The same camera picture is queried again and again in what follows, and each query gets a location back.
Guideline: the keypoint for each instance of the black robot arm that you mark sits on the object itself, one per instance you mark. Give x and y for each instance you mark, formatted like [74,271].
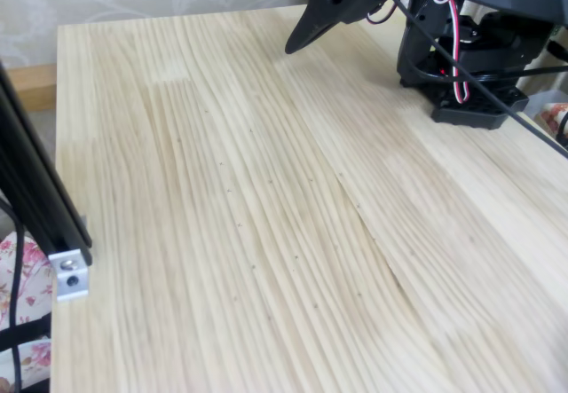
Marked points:
[488,47]

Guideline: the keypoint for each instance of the floral fabric cushion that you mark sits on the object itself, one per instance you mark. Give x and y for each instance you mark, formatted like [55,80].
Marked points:
[31,277]
[552,120]

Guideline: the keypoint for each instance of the wooden baseboard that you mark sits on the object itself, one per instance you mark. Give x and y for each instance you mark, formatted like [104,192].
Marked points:
[35,87]

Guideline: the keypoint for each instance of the black aluminium mast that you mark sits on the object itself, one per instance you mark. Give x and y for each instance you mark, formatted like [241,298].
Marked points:
[35,189]

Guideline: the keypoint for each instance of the aluminium corner bracket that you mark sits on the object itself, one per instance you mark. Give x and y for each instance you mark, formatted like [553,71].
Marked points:
[71,282]

